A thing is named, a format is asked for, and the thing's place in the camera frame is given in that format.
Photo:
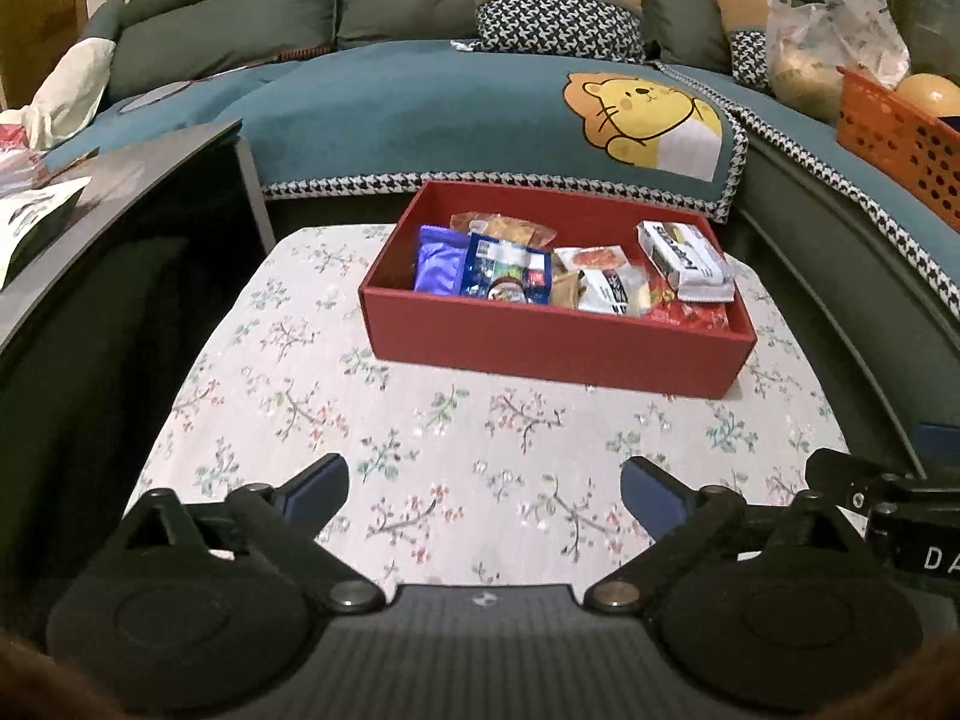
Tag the plastic bag with food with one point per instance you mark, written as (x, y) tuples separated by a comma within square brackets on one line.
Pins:
[(802, 67)]

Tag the orange plastic basket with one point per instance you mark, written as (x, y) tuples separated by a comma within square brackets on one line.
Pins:
[(892, 135)]

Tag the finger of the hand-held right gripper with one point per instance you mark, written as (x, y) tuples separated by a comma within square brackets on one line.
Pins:
[(937, 441), (847, 476)]

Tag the clear packet of yellow crisps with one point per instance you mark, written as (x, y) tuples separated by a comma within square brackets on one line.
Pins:
[(510, 229)]

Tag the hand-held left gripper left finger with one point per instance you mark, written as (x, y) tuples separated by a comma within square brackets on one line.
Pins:
[(316, 491)]

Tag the red snack packet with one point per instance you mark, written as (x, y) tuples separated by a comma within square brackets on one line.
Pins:
[(697, 315)]

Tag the white packet with orange strips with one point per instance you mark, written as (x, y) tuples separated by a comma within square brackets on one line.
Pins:
[(600, 281)]

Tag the white paper sheet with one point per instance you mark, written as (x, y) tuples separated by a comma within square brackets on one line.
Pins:
[(37, 217)]

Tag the teal houndstooth trim sofa cover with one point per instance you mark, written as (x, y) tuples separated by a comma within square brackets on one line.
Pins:
[(810, 142)]

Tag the teal lion print sofa cover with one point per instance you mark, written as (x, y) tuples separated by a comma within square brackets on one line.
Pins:
[(412, 112)]

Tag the white garment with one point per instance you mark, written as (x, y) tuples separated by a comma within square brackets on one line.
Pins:
[(67, 90)]

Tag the white packet with meat picture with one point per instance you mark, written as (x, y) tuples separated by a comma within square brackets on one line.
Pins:
[(686, 259)]

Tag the dark coffee table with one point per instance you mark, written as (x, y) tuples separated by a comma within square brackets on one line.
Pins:
[(112, 300)]

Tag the blue and white candy packet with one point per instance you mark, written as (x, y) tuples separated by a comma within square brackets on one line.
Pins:
[(495, 262)]

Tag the small tan houndstooth cushion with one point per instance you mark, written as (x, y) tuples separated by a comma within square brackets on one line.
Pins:
[(739, 15)]

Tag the green sofa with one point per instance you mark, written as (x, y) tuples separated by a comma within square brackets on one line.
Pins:
[(225, 15)]

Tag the orange round fruit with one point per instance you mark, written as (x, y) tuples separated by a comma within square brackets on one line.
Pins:
[(930, 94)]

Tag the purple foil packet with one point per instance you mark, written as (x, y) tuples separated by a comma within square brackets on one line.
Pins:
[(439, 262)]

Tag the badminton racket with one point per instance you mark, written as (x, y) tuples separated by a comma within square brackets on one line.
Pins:
[(154, 95)]

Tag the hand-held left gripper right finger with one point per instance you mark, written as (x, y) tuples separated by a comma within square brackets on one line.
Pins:
[(652, 495)]

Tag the white and red plastic bag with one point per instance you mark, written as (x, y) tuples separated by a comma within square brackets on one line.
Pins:
[(15, 157)]

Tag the clear crumpled plastic bag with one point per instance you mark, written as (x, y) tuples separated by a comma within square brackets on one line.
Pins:
[(870, 15)]

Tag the red cardboard box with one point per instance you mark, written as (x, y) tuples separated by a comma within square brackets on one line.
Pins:
[(555, 352)]

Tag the wooden cabinet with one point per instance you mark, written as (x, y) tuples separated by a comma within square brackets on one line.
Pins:
[(45, 0)]

